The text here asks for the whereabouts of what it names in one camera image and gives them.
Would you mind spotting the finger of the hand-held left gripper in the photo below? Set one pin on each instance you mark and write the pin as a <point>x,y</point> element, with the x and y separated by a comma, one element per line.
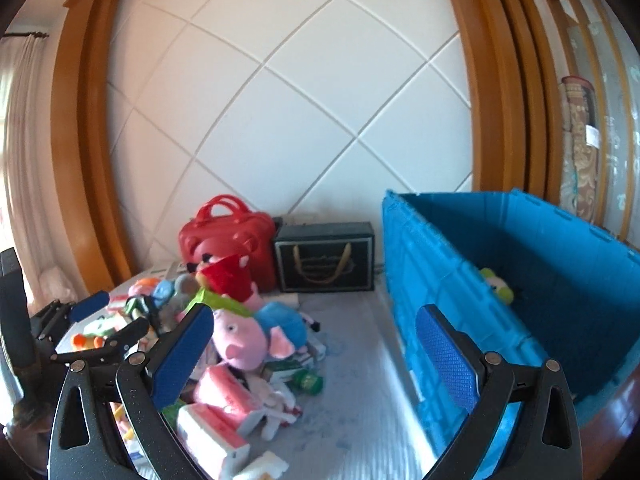
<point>125,335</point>
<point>90,306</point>

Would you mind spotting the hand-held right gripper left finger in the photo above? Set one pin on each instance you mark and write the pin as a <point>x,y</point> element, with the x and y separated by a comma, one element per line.
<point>182,355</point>

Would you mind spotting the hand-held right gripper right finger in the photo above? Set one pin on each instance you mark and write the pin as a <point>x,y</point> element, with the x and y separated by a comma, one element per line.
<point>445,355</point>

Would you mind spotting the blue plastic storage crate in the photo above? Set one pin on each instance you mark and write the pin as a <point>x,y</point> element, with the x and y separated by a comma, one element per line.
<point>450,280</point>

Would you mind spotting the white ribbed desktop cover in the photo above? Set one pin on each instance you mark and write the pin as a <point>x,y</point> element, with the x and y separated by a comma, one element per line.
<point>360,385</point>

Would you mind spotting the grey mouse plush toy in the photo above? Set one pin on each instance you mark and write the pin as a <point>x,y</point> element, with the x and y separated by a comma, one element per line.
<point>177,295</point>

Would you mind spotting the pink pig plush toy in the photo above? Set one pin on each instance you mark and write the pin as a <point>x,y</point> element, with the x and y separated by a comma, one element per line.
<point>240,335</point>

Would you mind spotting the green wet wipes pack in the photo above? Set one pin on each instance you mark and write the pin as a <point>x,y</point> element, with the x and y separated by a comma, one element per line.
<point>220,300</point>

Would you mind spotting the pink and white tissue pack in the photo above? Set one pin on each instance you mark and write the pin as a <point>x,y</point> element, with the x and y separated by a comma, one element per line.
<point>210,435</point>

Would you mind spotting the green plush toy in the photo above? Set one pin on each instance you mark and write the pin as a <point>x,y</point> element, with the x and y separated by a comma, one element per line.
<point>497,285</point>

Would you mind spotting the red plush toy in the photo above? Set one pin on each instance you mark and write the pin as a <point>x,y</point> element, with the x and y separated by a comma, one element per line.
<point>225,272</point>

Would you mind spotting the white socks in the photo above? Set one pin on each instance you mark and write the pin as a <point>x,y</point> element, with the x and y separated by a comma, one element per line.
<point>272,410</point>

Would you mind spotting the white and green boxes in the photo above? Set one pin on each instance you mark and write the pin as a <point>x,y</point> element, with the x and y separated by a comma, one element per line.
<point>290,360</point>

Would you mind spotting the red box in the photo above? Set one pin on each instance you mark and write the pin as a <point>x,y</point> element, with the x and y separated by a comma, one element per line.
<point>292,410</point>

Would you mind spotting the red handbag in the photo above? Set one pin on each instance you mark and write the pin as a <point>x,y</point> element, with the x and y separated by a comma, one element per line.
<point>225,235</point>

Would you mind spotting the green jar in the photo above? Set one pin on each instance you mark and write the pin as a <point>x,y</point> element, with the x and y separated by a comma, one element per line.
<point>307,382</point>

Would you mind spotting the light curtain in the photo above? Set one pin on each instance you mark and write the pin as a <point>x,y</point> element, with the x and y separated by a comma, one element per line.
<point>25,160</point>

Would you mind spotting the black gift bag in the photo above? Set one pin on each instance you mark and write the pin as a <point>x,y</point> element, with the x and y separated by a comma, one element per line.
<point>325,260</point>

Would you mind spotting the wooden glass door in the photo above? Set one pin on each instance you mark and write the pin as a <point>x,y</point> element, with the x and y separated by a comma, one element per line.
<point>615,110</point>

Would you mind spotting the wooden wall frame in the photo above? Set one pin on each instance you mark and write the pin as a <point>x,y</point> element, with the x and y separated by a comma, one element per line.
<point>500,85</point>

